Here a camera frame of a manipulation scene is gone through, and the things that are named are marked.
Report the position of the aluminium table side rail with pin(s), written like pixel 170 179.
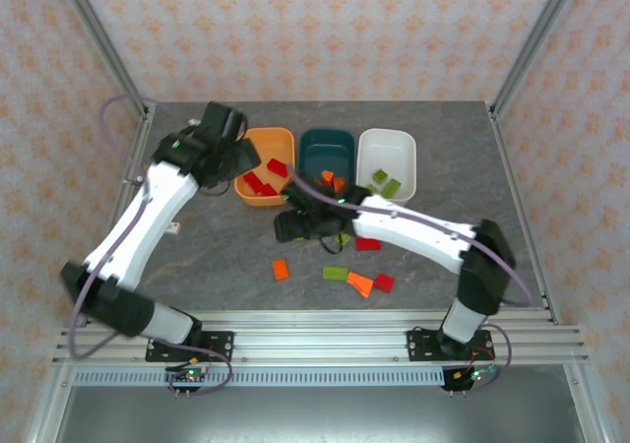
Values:
pixel 525 207
pixel 49 403

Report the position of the long green lego brick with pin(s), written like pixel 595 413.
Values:
pixel 391 187
pixel 335 273

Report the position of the orange wedge lego piece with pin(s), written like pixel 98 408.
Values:
pixel 360 284

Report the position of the red lego brick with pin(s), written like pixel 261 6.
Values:
pixel 368 245
pixel 269 190
pixel 253 182
pixel 277 167
pixel 384 283

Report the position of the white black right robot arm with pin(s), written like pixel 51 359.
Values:
pixel 408 231

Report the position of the small circuit board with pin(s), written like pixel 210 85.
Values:
pixel 189 376
pixel 475 376

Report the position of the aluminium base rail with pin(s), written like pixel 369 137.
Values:
pixel 315 337

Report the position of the teal plastic container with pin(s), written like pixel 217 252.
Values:
pixel 325 147

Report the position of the aluminium frame post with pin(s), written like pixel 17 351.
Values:
pixel 98 39
pixel 536 39

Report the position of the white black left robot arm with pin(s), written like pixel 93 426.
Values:
pixel 138 226

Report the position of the grey metal panel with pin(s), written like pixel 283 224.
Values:
pixel 315 418

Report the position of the white plastic container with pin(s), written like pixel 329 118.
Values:
pixel 389 147

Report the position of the orange plastic container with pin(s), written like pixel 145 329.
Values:
pixel 266 138

